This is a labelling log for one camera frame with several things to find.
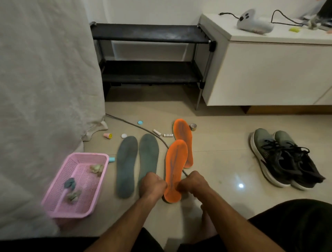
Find person's right hand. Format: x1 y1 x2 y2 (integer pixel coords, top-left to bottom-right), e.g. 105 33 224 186
177 170 210 199

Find person's left hand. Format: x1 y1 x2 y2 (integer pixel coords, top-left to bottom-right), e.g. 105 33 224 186
140 172 168 201

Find orange shoe insole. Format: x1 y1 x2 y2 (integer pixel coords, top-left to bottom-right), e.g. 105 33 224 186
172 119 194 169
163 139 189 204

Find person's left forearm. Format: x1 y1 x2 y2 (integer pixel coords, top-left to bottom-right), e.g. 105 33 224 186
84 193 166 252

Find person's right forearm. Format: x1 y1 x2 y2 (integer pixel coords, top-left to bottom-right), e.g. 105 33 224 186
193 187 286 252

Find gray shoe insole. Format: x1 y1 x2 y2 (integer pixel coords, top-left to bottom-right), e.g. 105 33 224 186
138 133 160 193
116 136 139 199

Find crumpled pale paper wad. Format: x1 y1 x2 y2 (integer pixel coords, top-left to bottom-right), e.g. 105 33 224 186
90 164 104 177
66 190 82 203

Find pink plastic basket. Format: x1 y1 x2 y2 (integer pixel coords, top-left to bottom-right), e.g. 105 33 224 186
41 152 109 219

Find gray black sneaker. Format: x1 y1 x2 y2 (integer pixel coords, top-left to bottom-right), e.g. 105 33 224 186
250 128 292 188
274 130 326 191

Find black shorts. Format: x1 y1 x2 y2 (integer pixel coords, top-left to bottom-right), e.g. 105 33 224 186
0 199 332 252

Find white cabinet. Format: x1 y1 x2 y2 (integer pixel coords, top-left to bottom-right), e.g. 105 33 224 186
195 13 332 115

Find white bed sheet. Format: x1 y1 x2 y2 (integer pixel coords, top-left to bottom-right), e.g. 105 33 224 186
0 0 108 240

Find black shoe rack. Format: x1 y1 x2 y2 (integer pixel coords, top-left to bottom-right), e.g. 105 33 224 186
89 21 217 111

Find white handheld controller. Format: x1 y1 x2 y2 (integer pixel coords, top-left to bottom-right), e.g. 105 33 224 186
219 8 274 35

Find gray floor cable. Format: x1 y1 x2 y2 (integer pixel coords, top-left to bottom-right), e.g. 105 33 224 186
105 113 188 177

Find black looped cable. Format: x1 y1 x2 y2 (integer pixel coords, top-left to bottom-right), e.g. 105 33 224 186
271 10 304 27

